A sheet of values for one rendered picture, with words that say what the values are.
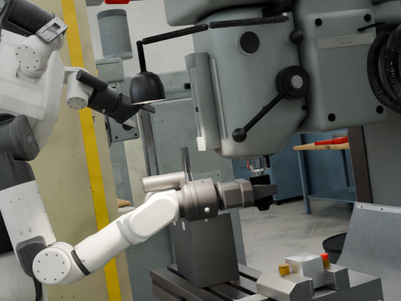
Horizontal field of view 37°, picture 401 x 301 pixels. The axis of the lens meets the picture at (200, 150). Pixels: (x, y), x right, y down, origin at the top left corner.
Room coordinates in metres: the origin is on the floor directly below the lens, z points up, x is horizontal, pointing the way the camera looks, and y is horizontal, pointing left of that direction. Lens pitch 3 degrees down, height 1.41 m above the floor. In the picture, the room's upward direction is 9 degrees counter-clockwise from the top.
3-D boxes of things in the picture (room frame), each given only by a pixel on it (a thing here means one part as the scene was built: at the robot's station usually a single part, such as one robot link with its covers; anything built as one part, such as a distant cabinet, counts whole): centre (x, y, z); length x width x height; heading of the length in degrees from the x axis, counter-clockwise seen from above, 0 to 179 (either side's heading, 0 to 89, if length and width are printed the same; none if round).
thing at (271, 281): (1.19, -0.13, 1.05); 0.12 x 0.06 x 0.04; 25
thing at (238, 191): (1.33, -0.03, 1.23); 0.13 x 0.12 x 0.10; 7
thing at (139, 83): (1.22, 0.09, 1.49); 0.07 x 0.07 x 0.06
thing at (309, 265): (1.21, -0.18, 1.07); 0.06 x 0.05 x 0.06; 25
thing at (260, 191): (1.31, -0.13, 1.23); 0.06 x 0.02 x 0.03; 97
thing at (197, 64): (1.30, -0.02, 1.44); 0.04 x 0.04 x 0.21; 22
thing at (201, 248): (1.69, 0.03, 1.06); 0.22 x 0.12 x 0.20; 17
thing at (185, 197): (1.32, 0.08, 1.24); 0.11 x 0.11 x 0.11; 7
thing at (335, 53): (1.41, -0.30, 1.47); 0.24 x 0.19 x 0.26; 22
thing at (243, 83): (1.34, -0.13, 1.47); 0.21 x 0.19 x 0.32; 22
